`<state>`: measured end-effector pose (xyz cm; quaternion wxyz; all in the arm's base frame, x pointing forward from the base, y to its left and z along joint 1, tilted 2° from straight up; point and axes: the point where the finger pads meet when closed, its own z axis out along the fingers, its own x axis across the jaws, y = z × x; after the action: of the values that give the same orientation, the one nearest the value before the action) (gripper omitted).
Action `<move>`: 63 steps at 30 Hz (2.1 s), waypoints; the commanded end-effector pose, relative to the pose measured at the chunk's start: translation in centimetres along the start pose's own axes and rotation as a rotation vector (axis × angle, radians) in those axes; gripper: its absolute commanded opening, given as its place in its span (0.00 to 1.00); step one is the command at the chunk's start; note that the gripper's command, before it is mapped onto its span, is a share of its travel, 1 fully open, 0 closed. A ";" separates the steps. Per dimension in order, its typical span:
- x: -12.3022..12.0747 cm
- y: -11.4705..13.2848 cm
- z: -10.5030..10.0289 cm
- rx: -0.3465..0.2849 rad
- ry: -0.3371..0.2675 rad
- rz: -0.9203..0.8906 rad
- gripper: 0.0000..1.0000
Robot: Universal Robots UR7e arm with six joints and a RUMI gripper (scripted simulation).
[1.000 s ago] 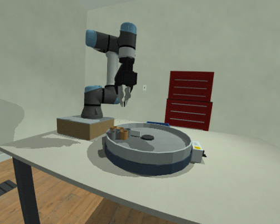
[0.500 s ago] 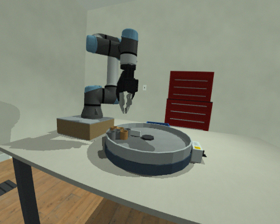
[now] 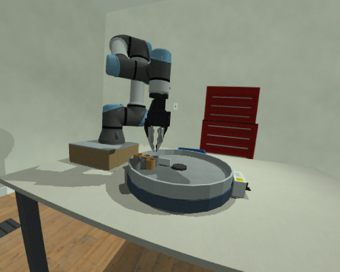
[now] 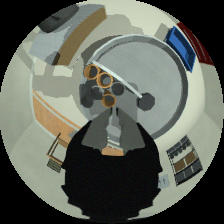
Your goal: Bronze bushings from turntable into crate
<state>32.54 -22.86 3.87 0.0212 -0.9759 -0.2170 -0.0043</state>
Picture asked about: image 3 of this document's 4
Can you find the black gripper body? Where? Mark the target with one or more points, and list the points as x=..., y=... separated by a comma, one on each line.
x=159, y=119

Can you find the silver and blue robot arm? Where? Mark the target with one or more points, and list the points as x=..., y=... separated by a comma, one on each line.
x=115, y=116

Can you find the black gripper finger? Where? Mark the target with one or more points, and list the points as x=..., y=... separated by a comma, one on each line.
x=149, y=133
x=161, y=132

